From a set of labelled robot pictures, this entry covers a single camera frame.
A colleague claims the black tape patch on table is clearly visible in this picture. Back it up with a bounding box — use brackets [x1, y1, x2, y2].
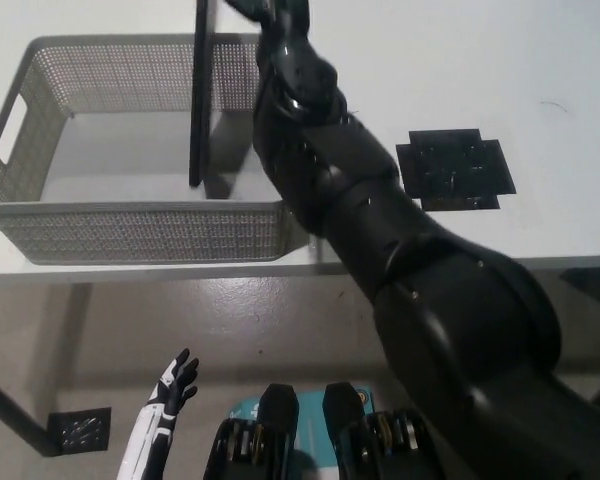
[395, 128, 519, 212]

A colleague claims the black tape patch on floor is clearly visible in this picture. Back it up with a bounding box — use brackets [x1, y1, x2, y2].
[47, 406, 113, 456]

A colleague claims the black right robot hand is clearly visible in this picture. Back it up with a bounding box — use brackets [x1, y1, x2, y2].
[227, 0, 354, 130]

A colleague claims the grey perforated plastic basket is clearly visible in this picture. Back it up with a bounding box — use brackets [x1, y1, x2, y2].
[0, 33, 314, 265]

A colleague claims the black notebook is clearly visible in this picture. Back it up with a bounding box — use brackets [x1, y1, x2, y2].
[188, 0, 220, 189]

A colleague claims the black ribbed robot torso block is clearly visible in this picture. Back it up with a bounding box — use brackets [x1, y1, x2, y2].
[323, 382, 434, 480]
[202, 383, 301, 480]

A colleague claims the white and black left hand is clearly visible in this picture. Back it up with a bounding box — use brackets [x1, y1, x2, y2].
[117, 348, 200, 480]

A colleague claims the white table leg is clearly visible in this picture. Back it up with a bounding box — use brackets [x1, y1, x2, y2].
[52, 282, 95, 416]

